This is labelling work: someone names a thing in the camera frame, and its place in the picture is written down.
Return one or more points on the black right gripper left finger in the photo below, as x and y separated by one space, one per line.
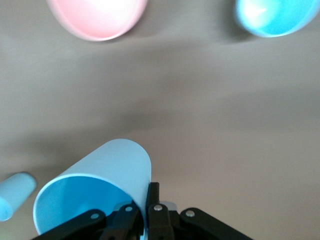
82 225

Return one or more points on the pink bowl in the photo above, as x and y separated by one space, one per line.
97 17

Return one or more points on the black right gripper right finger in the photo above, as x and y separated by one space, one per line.
160 222

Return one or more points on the light blue plastic cup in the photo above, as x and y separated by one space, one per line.
277 17
15 195
112 162

